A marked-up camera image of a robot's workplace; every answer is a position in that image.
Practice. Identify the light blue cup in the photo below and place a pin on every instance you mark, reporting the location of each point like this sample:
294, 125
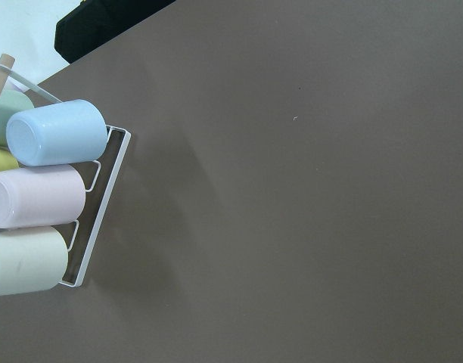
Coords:
67, 132

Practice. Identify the pink cup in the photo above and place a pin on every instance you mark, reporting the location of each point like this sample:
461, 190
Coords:
40, 196

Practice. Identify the cream cup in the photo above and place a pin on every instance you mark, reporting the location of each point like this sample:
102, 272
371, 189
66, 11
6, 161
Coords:
31, 259

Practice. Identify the yellow green cup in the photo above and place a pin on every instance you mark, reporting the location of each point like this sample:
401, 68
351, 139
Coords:
7, 160

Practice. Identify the mint green cup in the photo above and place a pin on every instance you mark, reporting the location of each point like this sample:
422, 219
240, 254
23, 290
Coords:
11, 102

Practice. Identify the white wire cup rack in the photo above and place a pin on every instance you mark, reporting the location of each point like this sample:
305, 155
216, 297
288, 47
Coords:
99, 177

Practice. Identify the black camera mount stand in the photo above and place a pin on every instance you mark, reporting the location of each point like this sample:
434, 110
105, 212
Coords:
93, 23

